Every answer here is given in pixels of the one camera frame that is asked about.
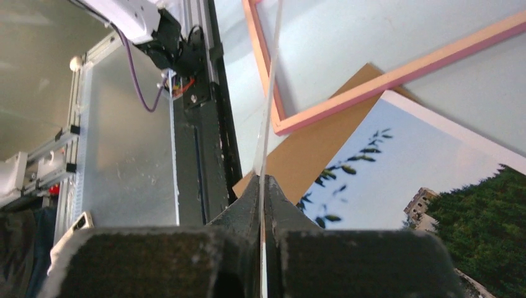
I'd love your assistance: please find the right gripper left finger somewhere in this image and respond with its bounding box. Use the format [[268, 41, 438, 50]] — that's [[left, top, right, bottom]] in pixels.
[[49, 176, 261, 297]]

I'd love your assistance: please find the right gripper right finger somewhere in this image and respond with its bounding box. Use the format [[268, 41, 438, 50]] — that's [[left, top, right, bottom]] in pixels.
[[264, 176, 464, 297]]

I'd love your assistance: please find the clear acrylic sheet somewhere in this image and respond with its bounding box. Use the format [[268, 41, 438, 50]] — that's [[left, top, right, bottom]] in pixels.
[[254, 1, 283, 297]]

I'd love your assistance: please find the pink wooden photo frame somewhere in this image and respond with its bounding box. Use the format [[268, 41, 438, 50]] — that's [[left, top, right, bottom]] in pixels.
[[242, 1, 525, 135]]

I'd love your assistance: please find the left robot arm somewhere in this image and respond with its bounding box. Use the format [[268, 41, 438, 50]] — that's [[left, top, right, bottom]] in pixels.
[[75, 0, 204, 78]]

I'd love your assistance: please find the Great Wall photo print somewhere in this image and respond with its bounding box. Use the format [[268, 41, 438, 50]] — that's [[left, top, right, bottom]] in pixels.
[[297, 91, 525, 297]]

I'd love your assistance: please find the brown cardboard backing board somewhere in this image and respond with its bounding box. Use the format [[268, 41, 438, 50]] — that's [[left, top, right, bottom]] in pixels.
[[232, 63, 383, 204]]

